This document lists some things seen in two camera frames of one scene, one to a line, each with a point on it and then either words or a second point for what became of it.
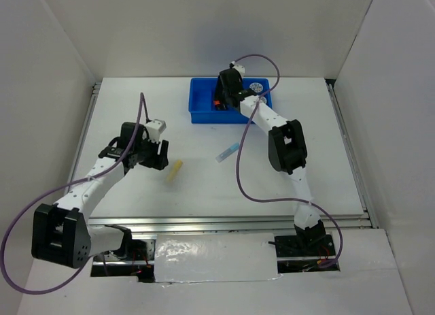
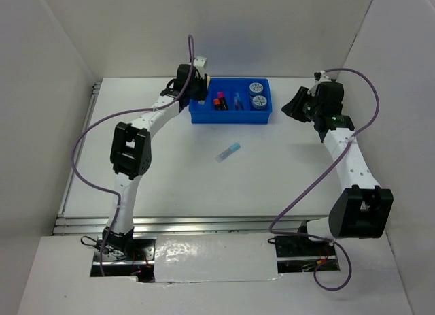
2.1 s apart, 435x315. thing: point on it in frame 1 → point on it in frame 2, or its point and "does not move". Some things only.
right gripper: x=219 y=91 → x=293 y=108
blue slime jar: x=256 y=86 does not move
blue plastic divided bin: x=202 y=109 does not move
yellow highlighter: x=175 y=170 → x=209 y=80
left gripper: x=158 y=161 → x=203 y=81
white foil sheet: x=215 y=257 does not move
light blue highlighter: x=231 y=150 does not move
